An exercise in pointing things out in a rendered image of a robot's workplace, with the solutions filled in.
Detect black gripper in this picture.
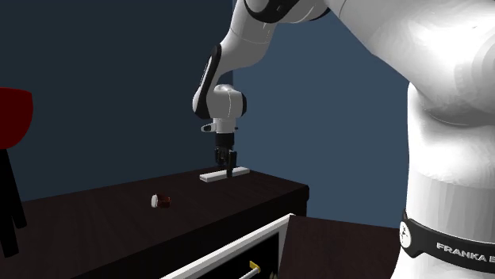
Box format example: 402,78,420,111
214,132,238,179

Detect flat white bar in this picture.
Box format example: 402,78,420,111
199,166,251,184

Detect small red bottle white cap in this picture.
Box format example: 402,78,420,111
150,193,172,209

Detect white tool with yellow end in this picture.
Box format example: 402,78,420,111
238,260,262,279

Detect dark wooden desk with drawer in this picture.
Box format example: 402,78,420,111
0,166,401,279

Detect red chair black legs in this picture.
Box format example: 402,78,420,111
0,86,35,259

